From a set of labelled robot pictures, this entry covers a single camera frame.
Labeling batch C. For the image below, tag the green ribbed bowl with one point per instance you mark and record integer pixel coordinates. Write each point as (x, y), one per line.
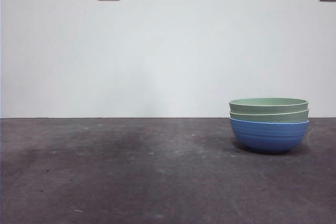
(267, 110)
(267, 119)

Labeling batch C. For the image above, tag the blue ribbed bowl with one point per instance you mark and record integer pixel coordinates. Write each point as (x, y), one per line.
(270, 137)

